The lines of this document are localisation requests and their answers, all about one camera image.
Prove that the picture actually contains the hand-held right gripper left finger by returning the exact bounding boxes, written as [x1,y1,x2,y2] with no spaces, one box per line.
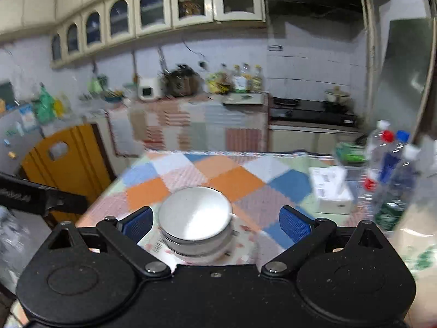
[34,207,170,278]

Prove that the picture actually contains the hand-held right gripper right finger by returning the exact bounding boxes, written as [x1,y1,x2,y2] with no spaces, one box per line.
[261,206,398,277]

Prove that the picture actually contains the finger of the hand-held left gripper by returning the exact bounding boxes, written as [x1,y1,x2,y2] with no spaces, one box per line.
[43,191,88,217]

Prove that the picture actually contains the rabbit print white plate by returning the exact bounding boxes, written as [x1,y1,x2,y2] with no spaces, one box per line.
[145,224,261,268]

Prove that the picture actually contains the yellow wooden chair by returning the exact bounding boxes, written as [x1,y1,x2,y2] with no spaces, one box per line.
[20,123,116,223]

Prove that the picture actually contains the white tissue box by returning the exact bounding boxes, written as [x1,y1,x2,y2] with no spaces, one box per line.
[308,166,356,216]

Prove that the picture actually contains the patchwork checkered tablecloth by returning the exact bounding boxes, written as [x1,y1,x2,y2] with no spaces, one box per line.
[77,150,410,271]

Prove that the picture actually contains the cream lower cabinet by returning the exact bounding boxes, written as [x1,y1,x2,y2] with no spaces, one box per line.
[268,125,367,157]

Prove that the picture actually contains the green plastic bag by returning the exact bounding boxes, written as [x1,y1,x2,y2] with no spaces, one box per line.
[33,86,56,124]

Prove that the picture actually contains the red cap water bottle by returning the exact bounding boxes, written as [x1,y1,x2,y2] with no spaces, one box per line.
[364,119,395,192]

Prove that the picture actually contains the white cap water bottle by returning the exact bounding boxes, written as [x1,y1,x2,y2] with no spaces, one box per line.
[373,143,421,231]

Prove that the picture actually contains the striped patchwork counter cloth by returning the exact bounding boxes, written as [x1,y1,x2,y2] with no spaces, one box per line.
[106,95,269,158]

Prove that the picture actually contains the black gas stove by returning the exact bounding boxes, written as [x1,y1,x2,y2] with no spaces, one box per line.
[269,97,360,126]

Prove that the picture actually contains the blue cap water bottle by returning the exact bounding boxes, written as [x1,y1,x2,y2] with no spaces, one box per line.
[379,130,411,187]

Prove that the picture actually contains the white plastic bag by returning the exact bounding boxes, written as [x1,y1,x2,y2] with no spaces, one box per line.
[392,191,437,328]

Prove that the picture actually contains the white rice cooker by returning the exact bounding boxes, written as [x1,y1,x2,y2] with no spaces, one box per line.
[137,77,162,101]

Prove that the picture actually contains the white cutting board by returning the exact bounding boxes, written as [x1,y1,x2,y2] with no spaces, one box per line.
[221,92,266,107]

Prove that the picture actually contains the cooking pot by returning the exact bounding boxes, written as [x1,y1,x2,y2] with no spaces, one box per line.
[324,87,351,105]

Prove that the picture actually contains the dark pressure cooker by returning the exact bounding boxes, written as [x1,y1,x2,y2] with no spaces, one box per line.
[161,64,203,97]

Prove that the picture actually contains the yellow liquid bottle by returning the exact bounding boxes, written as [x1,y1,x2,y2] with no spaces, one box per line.
[250,64,264,93]

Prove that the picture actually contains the green label bottle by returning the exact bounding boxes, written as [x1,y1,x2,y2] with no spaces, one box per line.
[234,63,250,93]

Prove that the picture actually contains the yellow green snack packet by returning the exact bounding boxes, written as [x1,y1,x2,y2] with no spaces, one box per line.
[206,72,230,95]

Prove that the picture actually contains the dark label oil bottle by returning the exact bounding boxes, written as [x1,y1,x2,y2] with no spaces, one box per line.
[220,63,234,93]

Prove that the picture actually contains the steel refrigerator door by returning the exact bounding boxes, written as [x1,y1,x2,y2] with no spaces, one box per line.
[370,18,435,145]

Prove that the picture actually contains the cream wall cabinets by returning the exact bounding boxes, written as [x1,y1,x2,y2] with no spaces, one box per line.
[49,0,267,69]

